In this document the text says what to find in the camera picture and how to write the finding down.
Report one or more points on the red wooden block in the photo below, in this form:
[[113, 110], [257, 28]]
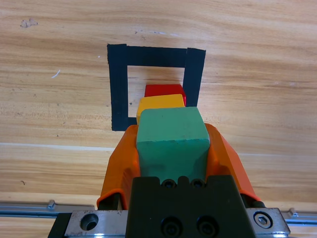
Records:
[[163, 89]]

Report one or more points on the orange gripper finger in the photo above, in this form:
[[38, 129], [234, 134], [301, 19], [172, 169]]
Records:
[[121, 163], [227, 166]]

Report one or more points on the black tape square outline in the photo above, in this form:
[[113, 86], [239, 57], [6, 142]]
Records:
[[119, 94]]

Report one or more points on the yellow wooden block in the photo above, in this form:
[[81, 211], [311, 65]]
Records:
[[158, 102]]

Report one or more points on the aluminium rail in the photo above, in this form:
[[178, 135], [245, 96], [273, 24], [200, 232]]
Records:
[[302, 218], [29, 210]]

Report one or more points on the green wooden block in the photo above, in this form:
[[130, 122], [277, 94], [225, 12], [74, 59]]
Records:
[[173, 134]]

